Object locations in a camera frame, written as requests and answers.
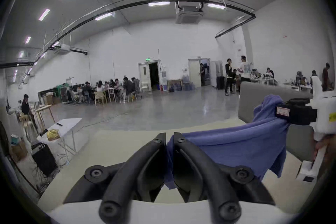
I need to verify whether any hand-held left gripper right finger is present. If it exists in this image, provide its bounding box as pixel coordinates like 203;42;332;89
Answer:
173;132;275;224

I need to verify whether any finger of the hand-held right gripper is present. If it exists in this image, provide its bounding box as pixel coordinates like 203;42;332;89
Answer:
275;98;306;125

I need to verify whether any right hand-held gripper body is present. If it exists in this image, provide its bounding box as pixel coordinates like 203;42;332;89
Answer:
296;76;336;183

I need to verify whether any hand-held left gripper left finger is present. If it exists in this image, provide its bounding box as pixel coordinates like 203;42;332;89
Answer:
63;133;167;224

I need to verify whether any blue garment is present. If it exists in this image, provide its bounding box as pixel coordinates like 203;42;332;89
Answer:
165;95;291;190

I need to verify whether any person's right hand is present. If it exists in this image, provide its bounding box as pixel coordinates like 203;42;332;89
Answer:
313;134;336;166

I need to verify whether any bed with beige sheet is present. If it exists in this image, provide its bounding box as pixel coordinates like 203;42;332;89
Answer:
38;118;317;214

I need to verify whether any grey padded headboard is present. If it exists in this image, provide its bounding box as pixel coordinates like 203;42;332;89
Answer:
238;82;316;163

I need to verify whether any white folding table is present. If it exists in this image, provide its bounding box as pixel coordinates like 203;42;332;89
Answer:
37;118;82;163

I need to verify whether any group of people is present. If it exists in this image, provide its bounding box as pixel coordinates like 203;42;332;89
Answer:
69;77;144;106

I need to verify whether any group of water bottles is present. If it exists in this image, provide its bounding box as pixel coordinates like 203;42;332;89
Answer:
167;74;195;92

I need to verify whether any yellow bag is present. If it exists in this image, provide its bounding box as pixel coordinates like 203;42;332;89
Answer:
47;129;60;141

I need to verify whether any black box on floor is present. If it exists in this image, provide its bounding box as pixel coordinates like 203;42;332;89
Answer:
31;143;58;177

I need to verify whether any wooden table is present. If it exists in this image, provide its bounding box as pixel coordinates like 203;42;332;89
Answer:
31;104;56;125

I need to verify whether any cardboard carton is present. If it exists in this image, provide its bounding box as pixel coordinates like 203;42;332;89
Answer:
10;136;28;162

